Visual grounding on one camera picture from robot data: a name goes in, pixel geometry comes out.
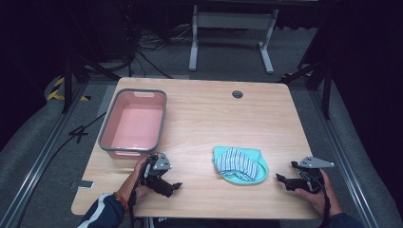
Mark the orange wristband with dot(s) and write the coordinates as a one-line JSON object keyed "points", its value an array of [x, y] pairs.
{"points": [[121, 200]]}

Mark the white metal desk frame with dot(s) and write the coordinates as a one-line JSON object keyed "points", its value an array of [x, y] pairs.
{"points": [[234, 20]]}

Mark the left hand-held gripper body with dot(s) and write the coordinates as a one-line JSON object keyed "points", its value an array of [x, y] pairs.
{"points": [[156, 180]]}

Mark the person's left hand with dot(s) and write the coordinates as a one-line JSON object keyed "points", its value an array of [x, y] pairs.
{"points": [[141, 190]]}

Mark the person's dark clothing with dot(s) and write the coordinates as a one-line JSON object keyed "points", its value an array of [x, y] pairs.
{"points": [[215, 223]]}

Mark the person's right hand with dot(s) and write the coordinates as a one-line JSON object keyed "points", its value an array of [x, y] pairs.
{"points": [[320, 199]]}

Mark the black tripod stand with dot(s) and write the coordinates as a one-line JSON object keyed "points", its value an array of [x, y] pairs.
{"points": [[318, 79], [79, 72]]}

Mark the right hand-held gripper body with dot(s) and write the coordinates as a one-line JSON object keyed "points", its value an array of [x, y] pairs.
{"points": [[309, 175]]}

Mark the yellow black hazard tape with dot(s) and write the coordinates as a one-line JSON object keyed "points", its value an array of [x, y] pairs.
{"points": [[57, 90]]}

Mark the pink plastic basket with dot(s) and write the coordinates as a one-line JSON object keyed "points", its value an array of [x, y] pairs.
{"points": [[134, 125]]}

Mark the silver tape patch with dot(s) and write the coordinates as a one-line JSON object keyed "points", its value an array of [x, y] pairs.
{"points": [[82, 184]]}

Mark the teal striped cloth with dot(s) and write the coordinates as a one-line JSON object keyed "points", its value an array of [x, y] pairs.
{"points": [[240, 169]]}

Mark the aluminium floor rail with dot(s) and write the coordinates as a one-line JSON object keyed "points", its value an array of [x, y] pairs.
{"points": [[38, 158], [343, 158]]}

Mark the black tape cross mark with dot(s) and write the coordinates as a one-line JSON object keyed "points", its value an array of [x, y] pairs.
{"points": [[78, 133]]}

